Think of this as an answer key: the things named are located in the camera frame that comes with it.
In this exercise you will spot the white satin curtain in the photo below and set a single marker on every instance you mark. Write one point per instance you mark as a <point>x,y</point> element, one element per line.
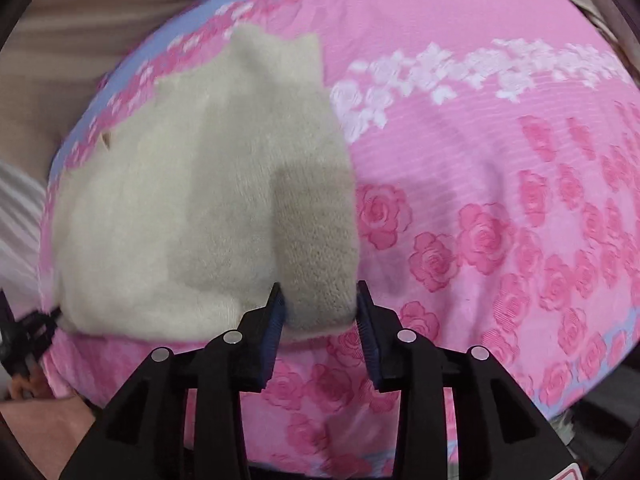
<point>20,220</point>

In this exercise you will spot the person's left hand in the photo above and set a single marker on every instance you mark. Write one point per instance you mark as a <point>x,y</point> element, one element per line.
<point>25,387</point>

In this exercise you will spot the pink floral bed sheet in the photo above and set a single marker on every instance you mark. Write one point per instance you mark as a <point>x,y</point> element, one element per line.
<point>475,160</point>

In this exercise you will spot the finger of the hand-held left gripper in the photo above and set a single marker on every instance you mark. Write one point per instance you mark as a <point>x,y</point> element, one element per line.
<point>25,332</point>

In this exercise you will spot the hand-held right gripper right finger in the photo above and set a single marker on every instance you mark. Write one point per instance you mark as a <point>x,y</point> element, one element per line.
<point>370,340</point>

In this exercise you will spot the cream sweater with black hearts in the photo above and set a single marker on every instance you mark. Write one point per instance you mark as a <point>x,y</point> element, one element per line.
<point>175,210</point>

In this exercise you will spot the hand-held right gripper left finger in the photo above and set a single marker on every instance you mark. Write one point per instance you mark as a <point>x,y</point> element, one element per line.
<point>272,330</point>

